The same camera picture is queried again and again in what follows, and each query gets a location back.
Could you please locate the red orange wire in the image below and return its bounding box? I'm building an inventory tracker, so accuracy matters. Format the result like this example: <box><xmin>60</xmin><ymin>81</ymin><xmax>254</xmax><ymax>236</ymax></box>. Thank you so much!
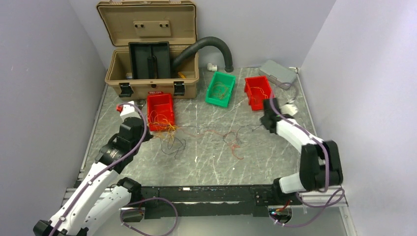
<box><xmin>192</xmin><ymin>129</ymin><xmax>245</xmax><ymax>161</ymax></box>

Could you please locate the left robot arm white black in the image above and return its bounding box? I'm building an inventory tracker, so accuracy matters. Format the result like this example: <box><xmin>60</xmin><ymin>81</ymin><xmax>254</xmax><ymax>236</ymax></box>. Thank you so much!
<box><xmin>33</xmin><ymin>117</ymin><xmax>153</xmax><ymax>236</ymax></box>

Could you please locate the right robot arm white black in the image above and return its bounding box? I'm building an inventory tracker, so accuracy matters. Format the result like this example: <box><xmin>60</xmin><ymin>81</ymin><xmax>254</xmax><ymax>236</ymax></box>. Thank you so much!
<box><xmin>260</xmin><ymin>98</ymin><xmax>344</xmax><ymax>204</ymax></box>

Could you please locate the red plastic bin left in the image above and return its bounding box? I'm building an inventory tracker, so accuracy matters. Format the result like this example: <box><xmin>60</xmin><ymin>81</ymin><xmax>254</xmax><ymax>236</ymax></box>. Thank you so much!
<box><xmin>147</xmin><ymin>93</ymin><xmax>175</xmax><ymax>132</ymax></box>

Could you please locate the red plastic bin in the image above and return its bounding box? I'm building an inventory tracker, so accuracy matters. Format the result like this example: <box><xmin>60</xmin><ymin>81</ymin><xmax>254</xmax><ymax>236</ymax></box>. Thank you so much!
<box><xmin>147</xmin><ymin>93</ymin><xmax>175</xmax><ymax>132</ymax></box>
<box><xmin>244</xmin><ymin>76</ymin><xmax>272</xmax><ymax>111</ymax></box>

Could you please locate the silver wrench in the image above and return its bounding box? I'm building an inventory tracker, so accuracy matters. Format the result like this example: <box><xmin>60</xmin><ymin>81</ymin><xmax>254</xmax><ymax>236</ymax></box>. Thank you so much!
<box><xmin>137</xmin><ymin>99</ymin><xmax>146</xmax><ymax>109</ymax></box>

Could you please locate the red plastic bin right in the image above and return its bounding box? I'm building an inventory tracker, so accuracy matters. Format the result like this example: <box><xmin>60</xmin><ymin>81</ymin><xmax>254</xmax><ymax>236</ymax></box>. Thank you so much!
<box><xmin>244</xmin><ymin>76</ymin><xmax>272</xmax><ymax>111</ymax></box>

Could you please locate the grey plastic case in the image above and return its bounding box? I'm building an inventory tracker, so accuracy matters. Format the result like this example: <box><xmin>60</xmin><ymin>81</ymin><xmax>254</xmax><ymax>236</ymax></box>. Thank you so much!
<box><xmin>259</xmin><ymin>59</ymin><xmax>297</xmax><ymax>90</ymax></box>

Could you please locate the green plastic bin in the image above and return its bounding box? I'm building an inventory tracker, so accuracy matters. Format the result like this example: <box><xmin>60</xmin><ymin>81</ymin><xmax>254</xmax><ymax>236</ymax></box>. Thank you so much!
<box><xmin>205</xmin><ymin>71</ymin><xmax>236</xmax><ymax>108</ymax></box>

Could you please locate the black toolbox tray insert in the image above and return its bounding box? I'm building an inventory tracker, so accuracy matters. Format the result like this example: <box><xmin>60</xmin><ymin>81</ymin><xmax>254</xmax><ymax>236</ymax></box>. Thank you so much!
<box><xmin>128</xmin><ymin>41</ymin><xmax>171</xmax><ymax>80</ymax></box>

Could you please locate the white pipe fitting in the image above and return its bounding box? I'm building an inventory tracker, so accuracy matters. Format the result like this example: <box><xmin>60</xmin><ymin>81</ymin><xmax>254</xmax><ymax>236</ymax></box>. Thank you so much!
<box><xmin>207</xmin><ymin>63</ymin><xmax>218</xmax><ymax>72</ymax></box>

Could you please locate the tan plastic toolbox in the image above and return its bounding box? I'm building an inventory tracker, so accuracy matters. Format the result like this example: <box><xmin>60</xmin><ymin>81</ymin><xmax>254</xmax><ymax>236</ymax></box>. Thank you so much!
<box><xmin>96</xmin><ymin>0</ymin><xmax>199</xmax><ymax>100</ymax></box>

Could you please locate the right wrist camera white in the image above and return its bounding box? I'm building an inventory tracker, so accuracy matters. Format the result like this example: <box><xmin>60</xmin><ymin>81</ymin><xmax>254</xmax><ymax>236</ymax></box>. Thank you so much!
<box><xmin>280</xmin><ymin>103</ymin><xmax>298</xmax><ymax>116</ymax></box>

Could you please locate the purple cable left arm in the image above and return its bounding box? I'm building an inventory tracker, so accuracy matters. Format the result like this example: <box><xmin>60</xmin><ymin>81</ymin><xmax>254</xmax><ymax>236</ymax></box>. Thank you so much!
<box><xmin>47</xmin><ymin>103</ymin><xmax>148</xmax><ymax>236</ymax></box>

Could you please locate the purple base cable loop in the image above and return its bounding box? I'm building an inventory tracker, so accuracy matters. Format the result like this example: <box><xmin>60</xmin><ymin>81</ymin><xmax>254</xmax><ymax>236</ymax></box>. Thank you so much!
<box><xmin>119</xmin><ymin>197</ymin><xmax>177</xmax><ymax>236</ymax></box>

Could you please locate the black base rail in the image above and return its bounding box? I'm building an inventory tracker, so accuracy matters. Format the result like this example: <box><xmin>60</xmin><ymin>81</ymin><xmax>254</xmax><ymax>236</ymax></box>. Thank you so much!
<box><xmin>124</xmin><ymin>184</ymin><xmax>301</xmax><ymax>219</ymax></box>

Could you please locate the black corrugated hose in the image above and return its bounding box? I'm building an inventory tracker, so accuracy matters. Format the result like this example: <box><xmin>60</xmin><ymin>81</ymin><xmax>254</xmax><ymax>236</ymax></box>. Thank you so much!
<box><xmin>172</xmin><ymin>36</ymin><xmax>235</xmax><ymax>73</ymax></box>

